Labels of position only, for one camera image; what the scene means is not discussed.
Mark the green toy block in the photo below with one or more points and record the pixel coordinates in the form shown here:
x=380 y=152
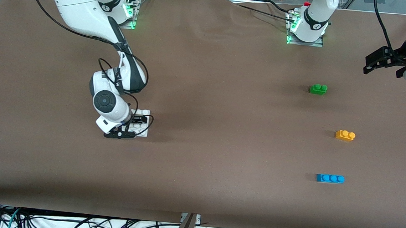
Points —
x=318 y=90

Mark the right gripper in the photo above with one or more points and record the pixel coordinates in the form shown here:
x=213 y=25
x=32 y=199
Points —
x=137 y=119

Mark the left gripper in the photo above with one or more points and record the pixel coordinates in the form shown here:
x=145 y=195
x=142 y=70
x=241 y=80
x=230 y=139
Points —
x=401 y=55

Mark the blue toy block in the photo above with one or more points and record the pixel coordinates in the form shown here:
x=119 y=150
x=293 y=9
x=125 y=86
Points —
x=330 y=178

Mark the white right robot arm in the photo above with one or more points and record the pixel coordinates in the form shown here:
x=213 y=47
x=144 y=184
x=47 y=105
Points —
x=78 y=5

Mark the yellow toy block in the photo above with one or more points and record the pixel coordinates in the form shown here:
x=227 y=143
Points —
x=344 y=136

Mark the white studded base plate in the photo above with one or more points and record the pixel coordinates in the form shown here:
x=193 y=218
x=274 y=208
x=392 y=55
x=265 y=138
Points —
x=143 y=131

